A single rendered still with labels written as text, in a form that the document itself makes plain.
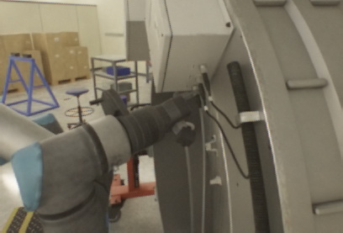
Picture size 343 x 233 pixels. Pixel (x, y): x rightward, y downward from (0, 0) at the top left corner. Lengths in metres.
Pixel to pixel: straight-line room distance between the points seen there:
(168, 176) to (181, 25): 1.06
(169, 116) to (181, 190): 0.96
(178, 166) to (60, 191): 1.07
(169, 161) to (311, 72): 1.07
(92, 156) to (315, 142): 0.33
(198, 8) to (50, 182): 0.38
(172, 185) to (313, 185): 1.05
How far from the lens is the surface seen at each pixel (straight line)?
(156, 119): 0.47
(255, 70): 0.41
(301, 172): 0.41
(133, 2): 1.10
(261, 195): 0.41
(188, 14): 0.49
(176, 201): 1.39
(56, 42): 7.84
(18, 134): 0.57
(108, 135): 0.43
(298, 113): 0.43
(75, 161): 0.41
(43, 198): 0.42
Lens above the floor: 1.67
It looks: 18 degrees down
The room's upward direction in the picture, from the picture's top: straight up
